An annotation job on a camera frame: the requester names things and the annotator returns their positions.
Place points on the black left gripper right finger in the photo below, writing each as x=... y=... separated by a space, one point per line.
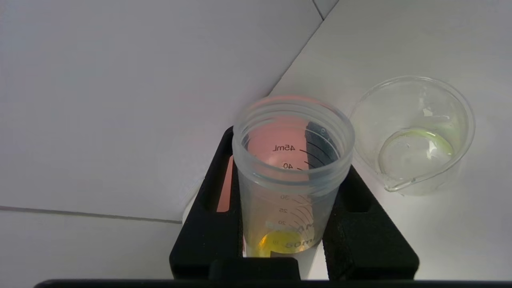
x=368 y=240

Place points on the test tube with yellow pigment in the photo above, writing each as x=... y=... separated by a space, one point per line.
x=292 y=188

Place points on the clear glass beaker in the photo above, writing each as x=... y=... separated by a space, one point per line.
x=416 y=152

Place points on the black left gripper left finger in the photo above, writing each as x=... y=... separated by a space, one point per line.
x=208 y=232

